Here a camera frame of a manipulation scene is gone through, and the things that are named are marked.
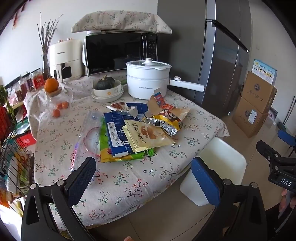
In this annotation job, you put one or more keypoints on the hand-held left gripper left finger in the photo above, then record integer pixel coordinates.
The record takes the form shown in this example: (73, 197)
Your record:
(81, 180)

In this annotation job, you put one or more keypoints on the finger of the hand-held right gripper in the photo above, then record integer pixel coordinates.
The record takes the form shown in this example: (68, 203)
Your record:
(266, 149)
(288, 138)

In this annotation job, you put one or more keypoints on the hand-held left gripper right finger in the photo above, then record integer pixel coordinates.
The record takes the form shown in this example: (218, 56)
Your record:
(204, 180)

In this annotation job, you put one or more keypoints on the white plastic bin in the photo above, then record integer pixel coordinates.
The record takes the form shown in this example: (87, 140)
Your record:
(219, 162)

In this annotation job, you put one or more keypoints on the green snack bag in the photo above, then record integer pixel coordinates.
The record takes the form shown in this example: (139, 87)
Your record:
(105, 148)

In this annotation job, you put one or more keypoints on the blue carton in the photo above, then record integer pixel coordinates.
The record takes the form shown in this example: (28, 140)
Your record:
(115, 136)

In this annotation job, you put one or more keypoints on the yellow foil snack wrapper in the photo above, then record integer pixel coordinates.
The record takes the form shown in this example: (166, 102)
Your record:
(166, 127)

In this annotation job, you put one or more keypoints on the yellow food pouch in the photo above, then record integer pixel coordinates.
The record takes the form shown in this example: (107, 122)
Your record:
(148, 139)

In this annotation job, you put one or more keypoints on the torn brown cardboard box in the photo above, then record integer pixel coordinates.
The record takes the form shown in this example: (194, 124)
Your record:
(178, 112)

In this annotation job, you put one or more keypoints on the red sachet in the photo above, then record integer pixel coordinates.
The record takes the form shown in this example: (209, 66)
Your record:
(167, 107)

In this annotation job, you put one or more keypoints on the red sausage wrapper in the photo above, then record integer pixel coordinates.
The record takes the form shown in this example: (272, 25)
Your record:
(118, 106)

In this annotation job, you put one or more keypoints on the person's right hand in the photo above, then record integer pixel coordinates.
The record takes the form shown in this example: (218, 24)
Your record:
(286, 204)

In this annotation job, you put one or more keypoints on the thin black stand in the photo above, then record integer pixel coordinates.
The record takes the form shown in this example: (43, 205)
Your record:
(292, 109)

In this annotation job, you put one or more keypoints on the clear zip bag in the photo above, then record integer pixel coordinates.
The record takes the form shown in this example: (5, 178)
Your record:
(90, 136)

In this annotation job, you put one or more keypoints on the person's dark clothing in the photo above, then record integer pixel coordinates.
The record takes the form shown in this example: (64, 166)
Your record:
(284, 227)

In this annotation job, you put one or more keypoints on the red packet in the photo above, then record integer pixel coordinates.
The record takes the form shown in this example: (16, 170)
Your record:
(26, 140)

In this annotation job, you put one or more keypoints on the blue and white box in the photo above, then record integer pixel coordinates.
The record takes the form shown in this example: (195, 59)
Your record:
(264, 70)

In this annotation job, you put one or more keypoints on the small orange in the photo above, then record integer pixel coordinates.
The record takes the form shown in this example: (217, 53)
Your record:
(56, 113)
(60, 106)
(65, 105)

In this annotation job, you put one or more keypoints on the bag of small tomatoes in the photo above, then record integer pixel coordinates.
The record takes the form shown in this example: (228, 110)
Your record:
(67, 96)

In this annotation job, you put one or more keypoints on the wooden jar lid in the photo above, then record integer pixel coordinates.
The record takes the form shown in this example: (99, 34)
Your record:
(56, 92)

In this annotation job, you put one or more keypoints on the white ceramic bowl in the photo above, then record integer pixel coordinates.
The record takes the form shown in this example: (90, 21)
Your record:
(108, 92)

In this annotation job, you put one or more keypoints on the dark blue flat box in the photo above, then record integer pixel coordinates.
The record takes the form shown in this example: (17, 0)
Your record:
(141, 109)

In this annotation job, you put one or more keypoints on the green pumpkin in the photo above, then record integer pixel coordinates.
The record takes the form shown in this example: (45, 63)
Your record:
(105, 83)

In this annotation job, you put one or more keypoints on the large orange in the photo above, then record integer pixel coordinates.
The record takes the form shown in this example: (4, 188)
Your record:
(51, 85)

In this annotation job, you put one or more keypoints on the green cucumber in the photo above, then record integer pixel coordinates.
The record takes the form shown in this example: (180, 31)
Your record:
(124, 82)

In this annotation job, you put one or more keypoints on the grey refrigerator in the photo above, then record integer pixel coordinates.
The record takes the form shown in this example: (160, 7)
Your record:
(208, 58)

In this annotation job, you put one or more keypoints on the white electric pot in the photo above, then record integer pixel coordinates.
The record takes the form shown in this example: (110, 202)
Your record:
(148, 83)

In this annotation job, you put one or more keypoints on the white air fryer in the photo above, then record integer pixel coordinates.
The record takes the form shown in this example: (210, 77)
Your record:
(67, 55)

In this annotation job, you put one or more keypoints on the glass pot lid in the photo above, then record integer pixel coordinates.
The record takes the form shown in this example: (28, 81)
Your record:
(148, 63)

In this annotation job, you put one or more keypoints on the black microwave oven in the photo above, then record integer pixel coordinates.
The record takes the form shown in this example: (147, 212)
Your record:
(111, 53)

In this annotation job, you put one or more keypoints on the dried branch bouquet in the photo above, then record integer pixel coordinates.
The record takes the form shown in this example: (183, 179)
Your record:
(46, 46)

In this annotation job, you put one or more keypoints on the floral cloth cover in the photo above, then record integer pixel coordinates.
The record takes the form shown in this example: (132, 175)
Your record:
(120, 22)

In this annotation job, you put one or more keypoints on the red hanging decoration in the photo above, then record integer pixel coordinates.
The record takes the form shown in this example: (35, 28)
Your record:
(18, 14)

